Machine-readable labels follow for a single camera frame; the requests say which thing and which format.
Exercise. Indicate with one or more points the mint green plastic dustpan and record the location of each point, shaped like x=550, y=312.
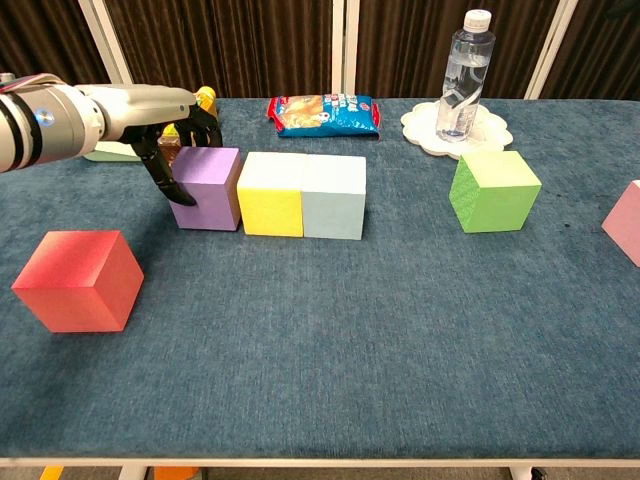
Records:
x=112, y=152

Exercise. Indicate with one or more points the yellow floor tape strip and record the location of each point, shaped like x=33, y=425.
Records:
x=51, y=474

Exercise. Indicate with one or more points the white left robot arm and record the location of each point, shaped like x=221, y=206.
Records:
x=45, y=130

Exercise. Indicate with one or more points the orange plastic object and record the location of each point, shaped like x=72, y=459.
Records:
x=175, y=474

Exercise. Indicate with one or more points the white table frame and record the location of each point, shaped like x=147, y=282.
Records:
x=320, y=463

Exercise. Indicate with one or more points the white cube block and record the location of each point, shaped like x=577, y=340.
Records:
x=332, y=212

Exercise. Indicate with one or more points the tea bottle with yellow label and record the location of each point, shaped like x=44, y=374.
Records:
x=206, y=97

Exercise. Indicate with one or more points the red block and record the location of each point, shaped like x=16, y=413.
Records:
x=75, y=300

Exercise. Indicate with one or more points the white flower-shaped plate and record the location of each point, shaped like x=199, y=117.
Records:
x=420, y=125

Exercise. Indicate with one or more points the green cube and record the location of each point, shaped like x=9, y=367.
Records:
x=500, y=205

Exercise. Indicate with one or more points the blue and red snack bag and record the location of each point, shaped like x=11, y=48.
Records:
x=325, y=117

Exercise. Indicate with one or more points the pink block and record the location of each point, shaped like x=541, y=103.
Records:
x=627, y=225

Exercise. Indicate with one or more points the black caster wheel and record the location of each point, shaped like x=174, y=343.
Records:
x=537, y=474

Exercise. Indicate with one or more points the clear plastic water bottle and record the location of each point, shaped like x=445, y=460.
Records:
x=465, y=75

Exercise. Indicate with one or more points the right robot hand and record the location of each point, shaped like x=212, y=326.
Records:
x=627, y=5

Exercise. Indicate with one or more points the dark pleated partition panel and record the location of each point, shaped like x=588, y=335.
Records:
x=595, y=55
x=410, y=45
x=250, y=45
x=40, y=35

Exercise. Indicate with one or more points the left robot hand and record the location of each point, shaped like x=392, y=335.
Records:
x=140, y=107

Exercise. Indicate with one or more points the yellow cube block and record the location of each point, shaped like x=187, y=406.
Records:
x=270, y=210

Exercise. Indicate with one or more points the purple cube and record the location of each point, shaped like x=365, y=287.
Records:
x=202, y=200

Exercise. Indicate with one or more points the blue fabric table cloth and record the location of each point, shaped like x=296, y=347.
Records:
x=300, y=375

